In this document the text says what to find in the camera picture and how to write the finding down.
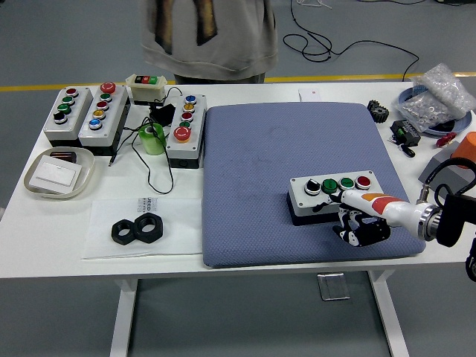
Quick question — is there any grey four-button control box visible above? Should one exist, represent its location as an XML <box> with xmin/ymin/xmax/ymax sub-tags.
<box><xmin>286</xmin><ymin>170</ymin><xmax>376</xmax><ymax>228</ymax></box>

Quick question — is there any cream switch box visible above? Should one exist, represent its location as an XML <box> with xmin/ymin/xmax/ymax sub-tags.
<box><xmin>124</xmin><ymin>73</ymin><xmax>168</xmax><ymax>106</ymax></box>

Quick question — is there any wide grey five-button box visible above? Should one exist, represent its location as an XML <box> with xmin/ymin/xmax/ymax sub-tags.
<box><xmin>77</xmin><ymin>81</ymin><xmax>131</xmax><ymax>156</ymax></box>

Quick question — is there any white wall switch plate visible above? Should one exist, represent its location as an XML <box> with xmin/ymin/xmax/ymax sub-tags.
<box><xmin>28</xmin><ymin>155</ymin><xmax>83</xmax><ymax>194</ymax></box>

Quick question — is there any black power adapter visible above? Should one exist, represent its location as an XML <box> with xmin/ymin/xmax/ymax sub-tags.
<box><xmin>148</xmin><ymin>103</ymin><xmax>176</xmax><ymax>126</ymax></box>

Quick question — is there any person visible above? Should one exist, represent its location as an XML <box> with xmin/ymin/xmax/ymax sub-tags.
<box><xmin>140</xmin><ymin>0</ymin><xmax>279</xmax><ymax>86</ymax></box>

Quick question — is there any clear bag of washers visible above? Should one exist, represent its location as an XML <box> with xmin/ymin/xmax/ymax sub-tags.
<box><xmin>394</xmin><ymin>89</ymin><xmax>458</xmax><ymax>133</ymax></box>

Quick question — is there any bubble wrap bag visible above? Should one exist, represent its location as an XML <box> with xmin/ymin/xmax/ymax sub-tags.
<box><xmin>412</xmin><ymin>62</ymin><xmax>476</xmax><ymax>120</ymax></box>

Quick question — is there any grey box with black knob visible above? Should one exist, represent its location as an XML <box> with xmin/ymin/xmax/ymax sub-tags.
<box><xmin>42</xmin><ymin>86</ymin><xmax>94</xmax><ymax>148</ymax></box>

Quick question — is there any black electronic module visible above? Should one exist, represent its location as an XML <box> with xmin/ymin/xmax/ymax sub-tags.
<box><xmin>389</xmin><ymin>118</ymin><xmax>422</xmax><ymax>148</ymax></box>

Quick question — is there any black floor cable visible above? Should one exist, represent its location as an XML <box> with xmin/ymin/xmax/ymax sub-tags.
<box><xmin>283</xmin><ymin>0</ymin><xmax>420</xmax><ymax>81</ymax></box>

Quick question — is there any orange cylinder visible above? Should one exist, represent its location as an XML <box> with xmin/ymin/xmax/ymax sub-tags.
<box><xmin>449</xmin><ymin>132</ymin><xmax>476</xmax><ymax>170</ymax></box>

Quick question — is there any narrow grey five-button box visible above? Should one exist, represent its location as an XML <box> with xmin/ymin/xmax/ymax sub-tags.
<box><xmin>165</xmin><ymin>93</ymin><xmax>208</xmax><ymax>170</ymax></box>

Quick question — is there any blue-grey padded mat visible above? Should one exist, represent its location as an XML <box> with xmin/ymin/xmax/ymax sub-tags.
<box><xmin>202</xmin><ymin>102</ymin><xmax>428</xmax><ymax>268</ymax></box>

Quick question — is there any green tape roll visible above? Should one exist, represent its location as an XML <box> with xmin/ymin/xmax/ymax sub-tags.
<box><xmin>138</xmin><ymin>123</ymin><xmax>166</xmax><ymax>156</ymax></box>

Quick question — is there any small black hex nut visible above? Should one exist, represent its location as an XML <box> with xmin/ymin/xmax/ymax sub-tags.
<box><xmin>110</xmin><ymin>219</ymin><xmax>139</xmax><ymax>245</ymax></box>

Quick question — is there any grey metal block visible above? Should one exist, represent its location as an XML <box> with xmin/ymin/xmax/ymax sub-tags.
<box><xmin>419</xmin><ymin>147</ymin><xmax>476</xmax><ymax>198</ymax></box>

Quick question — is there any thin black adapter cord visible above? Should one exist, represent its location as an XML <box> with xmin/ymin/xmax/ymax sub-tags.
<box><xmin>108</xmin><ymin>86</ymin><xmax>183</xmax><ymax>195</ymax></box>

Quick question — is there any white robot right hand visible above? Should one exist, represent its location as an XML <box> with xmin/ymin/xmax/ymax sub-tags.
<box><xmin>312</xmin><ymin>190</ymin><xmax>427</xmax><ymax>249</ymax></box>

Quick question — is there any white table leg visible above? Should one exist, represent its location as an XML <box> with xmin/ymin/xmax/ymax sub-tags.
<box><xmin>109</xmin><ymin>277</ymin><xmax>139</xmax><ymax>357</ymax></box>
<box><xmin>367</xmin><ymin>270</ymin><xmax>410</xmax><ymax>357</ymax></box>

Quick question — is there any black gear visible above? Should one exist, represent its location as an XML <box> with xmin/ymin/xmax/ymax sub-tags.
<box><xmin>367</xmin><ymin>99</ymin><xmax>390</xmax><ymax>123</ymax></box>

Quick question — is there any dark red small block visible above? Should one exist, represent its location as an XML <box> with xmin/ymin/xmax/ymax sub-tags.
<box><xmin>49</xmin><ymin>149</ymin><xmax>78</xmax><ymax>164</ymax></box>

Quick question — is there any small red clip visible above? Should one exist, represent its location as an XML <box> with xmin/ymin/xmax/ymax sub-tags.
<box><xmin>435</xmin><ymin>132</ymin><xmax>457</xmax><ymax>148</ymax></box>

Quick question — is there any white shallow tray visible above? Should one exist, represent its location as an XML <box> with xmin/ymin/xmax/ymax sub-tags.
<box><xmin>23</xmin><ymin>147</ymin><xmax>96</xmax><ymax>201</ymax></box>

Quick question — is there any large black hex nut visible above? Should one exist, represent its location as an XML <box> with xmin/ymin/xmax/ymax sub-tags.
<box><xmin>133</xmin><ymin>212</ymin><xmax>165</xmax><ymax>245</ymax></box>

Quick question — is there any blue and white plate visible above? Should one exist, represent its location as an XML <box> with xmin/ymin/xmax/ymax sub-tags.
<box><xmin>396</xmin><ymin>87</ymin><xmax>474</xmax><ymax>137</ymax></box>

